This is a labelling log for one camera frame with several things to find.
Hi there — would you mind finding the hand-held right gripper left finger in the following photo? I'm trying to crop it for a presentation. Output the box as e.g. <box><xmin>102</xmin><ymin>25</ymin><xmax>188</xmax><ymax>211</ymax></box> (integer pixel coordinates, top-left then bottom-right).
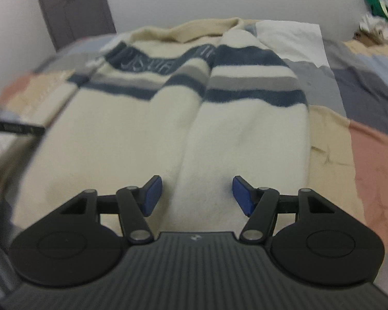
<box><xmin>59</xmin><ymin>175</ymin><xmax>163</xmax><ymax>243</ymax></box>

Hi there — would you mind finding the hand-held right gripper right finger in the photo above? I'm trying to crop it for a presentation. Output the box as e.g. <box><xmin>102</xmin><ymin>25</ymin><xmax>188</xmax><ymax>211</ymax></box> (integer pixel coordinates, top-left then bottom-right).
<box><xmin>232</xmin><ymin>175</ymin><xmax>338</xmax><ymax>243</ymax></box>

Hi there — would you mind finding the cream striped knit sweater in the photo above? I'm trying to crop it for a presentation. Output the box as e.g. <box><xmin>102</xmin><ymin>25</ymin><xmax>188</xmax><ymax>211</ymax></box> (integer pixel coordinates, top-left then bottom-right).
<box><xmin>14</xmin><ymin>18</ymin><xmax>311</xmax><ymax>236</ymax></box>

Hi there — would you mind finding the grey door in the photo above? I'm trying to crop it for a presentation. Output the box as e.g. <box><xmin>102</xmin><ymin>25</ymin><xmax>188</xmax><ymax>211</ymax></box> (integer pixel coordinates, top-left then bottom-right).
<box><xmin>32</xmin><ymin>0</ymin><xmax>117</xmax><ymax>52</ymax></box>

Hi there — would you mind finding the patchwork quilt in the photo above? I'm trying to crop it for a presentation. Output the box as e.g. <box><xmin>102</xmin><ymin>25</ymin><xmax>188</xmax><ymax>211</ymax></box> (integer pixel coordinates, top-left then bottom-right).
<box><xmin>0</xmin><ymin>19</ymin><xmax>388</xmax><ymax>298</ymax></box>

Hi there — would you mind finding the white crumpled cloth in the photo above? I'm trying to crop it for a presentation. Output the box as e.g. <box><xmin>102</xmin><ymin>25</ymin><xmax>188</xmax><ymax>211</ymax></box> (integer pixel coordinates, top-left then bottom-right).
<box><xmin>359</xmin><ymin>13</ymin><xmax>388</xmax><ymax>44</ymax></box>

